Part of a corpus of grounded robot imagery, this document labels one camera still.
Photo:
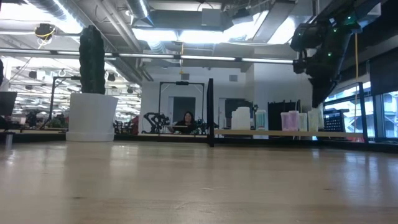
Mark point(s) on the white hexagonal plant pot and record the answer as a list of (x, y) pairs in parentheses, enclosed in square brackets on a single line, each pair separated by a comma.
[(91, 118)]

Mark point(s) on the ceiling tube light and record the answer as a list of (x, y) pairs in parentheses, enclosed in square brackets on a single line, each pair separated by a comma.
[(208, 58), (146, 56), (267, 60)]

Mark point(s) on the black cabinet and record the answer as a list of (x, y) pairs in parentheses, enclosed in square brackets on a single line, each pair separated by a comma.
[(230, 104)]

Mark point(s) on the grey wall vent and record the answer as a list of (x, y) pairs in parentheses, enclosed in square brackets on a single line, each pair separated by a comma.
[(185, 76), (233, 77)]

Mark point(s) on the grey metal post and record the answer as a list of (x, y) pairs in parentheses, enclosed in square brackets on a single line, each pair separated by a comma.
[(9, 141)]

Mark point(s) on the black right wrist camera housing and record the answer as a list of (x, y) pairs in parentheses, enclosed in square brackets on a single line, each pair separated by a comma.
[(308, 37)]

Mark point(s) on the dark grey door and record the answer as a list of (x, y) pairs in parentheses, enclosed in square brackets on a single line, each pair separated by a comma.
[(183, 104)]

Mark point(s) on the dark green cactus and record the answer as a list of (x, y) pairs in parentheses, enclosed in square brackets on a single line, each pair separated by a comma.
[(91, 62)]

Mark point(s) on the black metal stand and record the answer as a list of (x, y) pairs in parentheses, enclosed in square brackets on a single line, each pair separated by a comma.
[(52, 99)]

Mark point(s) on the wide frosted white medicine bottle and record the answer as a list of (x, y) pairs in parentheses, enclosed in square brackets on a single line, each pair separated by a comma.
[(244, 119)]

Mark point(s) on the black background robot arm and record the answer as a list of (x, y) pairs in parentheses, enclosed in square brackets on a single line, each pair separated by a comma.
[(155, 119), (202, 127)]

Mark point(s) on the black monitor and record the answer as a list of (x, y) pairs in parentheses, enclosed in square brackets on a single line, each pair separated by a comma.
[(6, 104)]

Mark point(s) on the green medicine bottle white cap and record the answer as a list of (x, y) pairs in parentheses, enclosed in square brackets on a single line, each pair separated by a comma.
[(261, 119)]

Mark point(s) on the wooden shelf with black frame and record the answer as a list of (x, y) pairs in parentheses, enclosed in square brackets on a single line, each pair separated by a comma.
[(326, 134)]

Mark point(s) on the black frame rail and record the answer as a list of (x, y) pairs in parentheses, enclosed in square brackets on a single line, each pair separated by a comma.
[(385, 147), (130, 137)]

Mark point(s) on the silver ceiling duct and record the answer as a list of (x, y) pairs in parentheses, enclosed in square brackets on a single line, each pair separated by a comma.
[(138, 9)]

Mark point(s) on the grey ceiling box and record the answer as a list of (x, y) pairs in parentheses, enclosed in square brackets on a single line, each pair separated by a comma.
[(211, 17)]

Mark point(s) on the person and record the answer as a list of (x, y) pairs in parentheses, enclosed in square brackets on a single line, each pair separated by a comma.
[(186, 121)]

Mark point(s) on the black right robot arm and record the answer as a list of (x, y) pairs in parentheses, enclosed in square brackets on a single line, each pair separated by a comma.
[(357, 12)]

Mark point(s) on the black gantry frame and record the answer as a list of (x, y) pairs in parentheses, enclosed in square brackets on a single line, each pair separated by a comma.
[(182, 83)]

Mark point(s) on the black mesh crate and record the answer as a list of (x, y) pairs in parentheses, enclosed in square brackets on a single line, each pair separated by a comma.
[(332, 123)]

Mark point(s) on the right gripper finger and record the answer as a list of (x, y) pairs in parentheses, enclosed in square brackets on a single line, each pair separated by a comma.
[(321, 90)]

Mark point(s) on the yellow medicine bottle white cap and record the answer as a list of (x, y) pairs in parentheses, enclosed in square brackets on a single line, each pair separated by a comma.
[(321, 119), (302, 122), (312, 121)]

